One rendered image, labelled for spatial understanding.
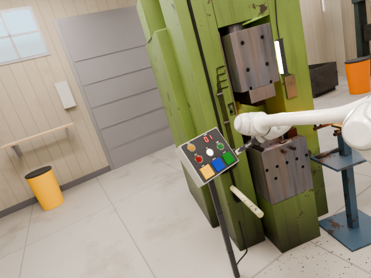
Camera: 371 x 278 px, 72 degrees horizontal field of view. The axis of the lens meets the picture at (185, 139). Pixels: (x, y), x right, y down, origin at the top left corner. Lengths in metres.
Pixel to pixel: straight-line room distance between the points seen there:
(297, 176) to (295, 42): 1.03
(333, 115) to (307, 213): 1.36
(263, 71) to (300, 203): 1.08
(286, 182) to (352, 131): 1.34
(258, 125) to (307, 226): 1.39
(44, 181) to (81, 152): 1.01
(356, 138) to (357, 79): 5.96
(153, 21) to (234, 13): 0.84
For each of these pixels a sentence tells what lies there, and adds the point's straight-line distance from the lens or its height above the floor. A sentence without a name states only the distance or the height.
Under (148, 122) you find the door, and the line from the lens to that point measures 5.64.
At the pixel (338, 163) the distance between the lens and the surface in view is 2.17.
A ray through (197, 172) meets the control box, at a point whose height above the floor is 1.03.
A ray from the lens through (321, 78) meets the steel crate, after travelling 7.11.
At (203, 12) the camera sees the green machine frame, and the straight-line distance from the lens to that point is 1.94.
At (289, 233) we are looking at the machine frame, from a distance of 2.36.
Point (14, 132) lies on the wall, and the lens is 5.43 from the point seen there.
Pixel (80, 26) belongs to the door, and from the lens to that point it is 5.52.
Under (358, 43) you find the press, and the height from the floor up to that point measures 0.89.
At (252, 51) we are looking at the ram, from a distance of 1.88.
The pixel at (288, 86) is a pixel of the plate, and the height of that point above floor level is 1.28.
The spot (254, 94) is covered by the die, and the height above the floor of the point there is 1.33.
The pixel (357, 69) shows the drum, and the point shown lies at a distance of 6.72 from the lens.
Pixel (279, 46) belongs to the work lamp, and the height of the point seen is 1.59.
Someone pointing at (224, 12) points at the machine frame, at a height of 1.91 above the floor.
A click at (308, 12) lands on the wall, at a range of 9.11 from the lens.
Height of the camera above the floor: 1.66
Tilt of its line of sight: 16 degrees down
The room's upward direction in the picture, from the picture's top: 16 degrees counter-clockwise
